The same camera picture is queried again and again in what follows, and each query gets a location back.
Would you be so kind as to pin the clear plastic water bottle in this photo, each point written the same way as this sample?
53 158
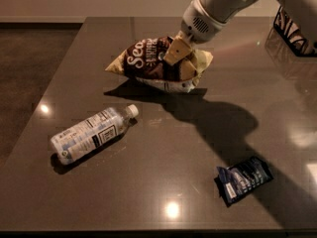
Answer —
92 133

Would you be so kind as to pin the black wire basket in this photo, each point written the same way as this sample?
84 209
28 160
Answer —
292 35

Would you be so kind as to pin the brown chip bag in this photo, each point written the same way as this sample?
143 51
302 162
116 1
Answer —
143 61

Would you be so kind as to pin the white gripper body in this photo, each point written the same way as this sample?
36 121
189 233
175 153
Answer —
197 24

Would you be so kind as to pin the dark blue snack bag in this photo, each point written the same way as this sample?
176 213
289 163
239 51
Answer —
236 181

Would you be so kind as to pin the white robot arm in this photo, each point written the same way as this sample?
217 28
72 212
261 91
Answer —
201 22

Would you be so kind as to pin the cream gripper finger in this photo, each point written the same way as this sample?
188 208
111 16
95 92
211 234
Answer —
180 47
186 70

